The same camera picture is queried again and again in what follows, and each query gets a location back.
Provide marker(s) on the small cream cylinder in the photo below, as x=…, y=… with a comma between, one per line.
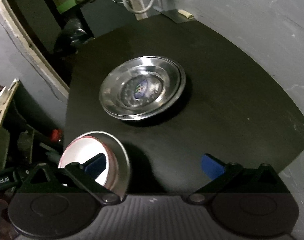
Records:
x=186, y=14

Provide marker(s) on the steel cup white inside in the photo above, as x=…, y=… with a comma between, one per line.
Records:
x=116, y=177

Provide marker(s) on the dark grey cabinet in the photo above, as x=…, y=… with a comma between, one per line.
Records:
x=103, y=16

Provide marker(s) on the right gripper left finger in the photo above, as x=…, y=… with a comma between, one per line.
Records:
x=84, y=176

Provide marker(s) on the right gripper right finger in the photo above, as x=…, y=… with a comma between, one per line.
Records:
x=213, y=168

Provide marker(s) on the green box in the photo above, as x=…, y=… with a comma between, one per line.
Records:
x=65, y=6

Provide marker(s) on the cream door frame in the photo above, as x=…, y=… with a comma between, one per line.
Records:
x=30, y=52

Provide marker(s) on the steel plate with sticker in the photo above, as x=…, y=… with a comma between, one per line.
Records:
x=142, y=87

